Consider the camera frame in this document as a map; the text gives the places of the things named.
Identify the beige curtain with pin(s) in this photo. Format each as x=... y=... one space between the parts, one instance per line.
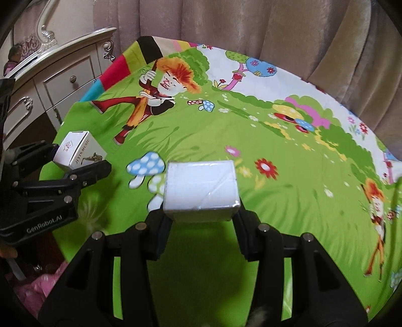
x=251 y=25

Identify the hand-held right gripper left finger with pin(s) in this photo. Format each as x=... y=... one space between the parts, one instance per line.
x=161 y=239

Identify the white box with saxophone print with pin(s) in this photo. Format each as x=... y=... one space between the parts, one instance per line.
x=78 y=147

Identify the small white box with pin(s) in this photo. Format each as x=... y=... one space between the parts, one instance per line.
x=201 y=185

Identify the white ornate nightstand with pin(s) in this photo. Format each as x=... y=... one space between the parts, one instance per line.
x=62 y=78

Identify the pink cloth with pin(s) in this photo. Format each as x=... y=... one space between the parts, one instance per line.
x=34 y=289

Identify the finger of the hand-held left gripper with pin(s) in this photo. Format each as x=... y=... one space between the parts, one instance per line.
x=81 y=174
x=28 y=154

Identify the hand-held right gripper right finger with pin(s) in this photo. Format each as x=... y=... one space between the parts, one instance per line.
x=245 y=239

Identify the white ornate carved frame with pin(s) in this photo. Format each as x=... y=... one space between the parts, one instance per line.
x=44 y=28

